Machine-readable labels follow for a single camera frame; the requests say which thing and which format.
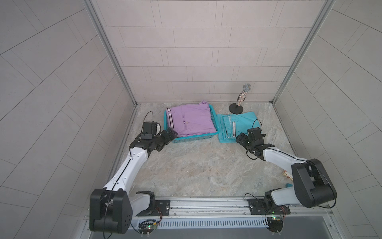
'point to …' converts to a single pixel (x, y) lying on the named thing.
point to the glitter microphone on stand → (236, 108)
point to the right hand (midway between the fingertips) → (239, 138)
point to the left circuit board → (147, 226)
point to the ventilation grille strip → (172, 223)
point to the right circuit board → (275, 224)
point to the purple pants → (191, 119)
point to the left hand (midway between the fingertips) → (175, 135)
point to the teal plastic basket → (187, 138)
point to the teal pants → (231, 125)
